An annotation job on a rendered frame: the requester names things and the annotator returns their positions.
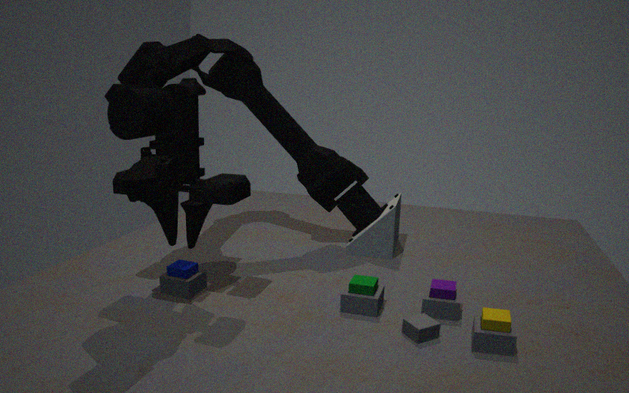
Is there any green button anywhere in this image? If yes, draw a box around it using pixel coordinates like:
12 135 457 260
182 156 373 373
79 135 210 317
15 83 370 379
339 274 385 317

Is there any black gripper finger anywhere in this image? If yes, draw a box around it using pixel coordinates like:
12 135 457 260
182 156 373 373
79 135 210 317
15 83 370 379
180 200 212 249
140 190 179 246

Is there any blue button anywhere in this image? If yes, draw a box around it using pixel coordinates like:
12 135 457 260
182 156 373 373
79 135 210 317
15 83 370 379
160 259 207 299

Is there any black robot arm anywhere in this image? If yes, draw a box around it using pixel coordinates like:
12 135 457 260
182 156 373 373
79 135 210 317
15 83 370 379
105 34 388 237

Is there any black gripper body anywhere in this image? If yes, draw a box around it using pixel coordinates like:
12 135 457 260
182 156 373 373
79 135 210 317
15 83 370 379
113 131 251 205

